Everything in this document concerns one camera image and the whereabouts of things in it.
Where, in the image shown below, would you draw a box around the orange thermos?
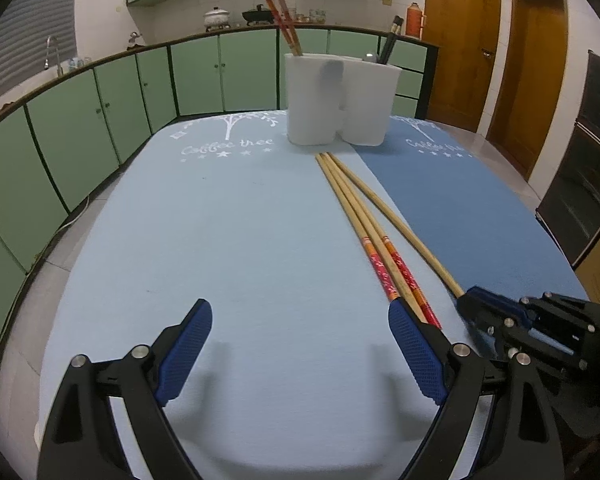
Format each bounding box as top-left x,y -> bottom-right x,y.
406,2 -> 426,38

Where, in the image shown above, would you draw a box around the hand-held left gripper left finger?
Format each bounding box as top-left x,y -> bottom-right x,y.
37,298 -> 213,480

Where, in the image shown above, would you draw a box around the white cooking pot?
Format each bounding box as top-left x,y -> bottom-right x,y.
203,6 -> 231,28

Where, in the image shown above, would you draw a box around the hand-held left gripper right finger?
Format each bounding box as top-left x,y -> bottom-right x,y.
388,300 -> 566,480

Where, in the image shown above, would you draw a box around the light blue printed mat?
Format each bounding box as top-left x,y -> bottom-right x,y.
0,109 -> 486,480

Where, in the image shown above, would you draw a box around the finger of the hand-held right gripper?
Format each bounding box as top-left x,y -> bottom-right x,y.
466,286 -> 537,328
459,300 -> 518,356

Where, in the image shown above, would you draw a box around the green lower kitchen cabinets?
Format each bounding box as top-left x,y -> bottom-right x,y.
0,27 -> 440,431

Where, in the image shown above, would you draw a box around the grey window blind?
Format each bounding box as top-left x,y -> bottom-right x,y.
0,0 -> 78,111

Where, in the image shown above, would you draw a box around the plain wooden door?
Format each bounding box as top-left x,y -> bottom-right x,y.
485,0 -> 571,181

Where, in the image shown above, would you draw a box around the metal kitchen faucet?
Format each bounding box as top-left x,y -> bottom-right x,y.
44,35 -> 65,78

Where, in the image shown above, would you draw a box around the black glass cabinet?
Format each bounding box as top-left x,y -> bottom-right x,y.
535,50 -> 600,271

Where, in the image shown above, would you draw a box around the white floor cable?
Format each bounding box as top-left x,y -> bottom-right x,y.
55,195 -> 92,233

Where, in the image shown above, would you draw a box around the wooden chopstick with red end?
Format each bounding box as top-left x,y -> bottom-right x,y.
315,154 -> 427,322
259,0 -> 301,57
327,152 -> 466,300
321,153 -> 443,331
272,0 -> 304,57

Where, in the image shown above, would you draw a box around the black wok with lid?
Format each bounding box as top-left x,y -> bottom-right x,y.
242,5 -> 277,26

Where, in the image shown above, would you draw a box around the white two-compartment utensil holder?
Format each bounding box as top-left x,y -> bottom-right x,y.
284,52 -> 401,147

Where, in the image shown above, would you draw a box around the wooden door with handle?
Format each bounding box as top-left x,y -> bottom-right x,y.
424,0 -> 503,133

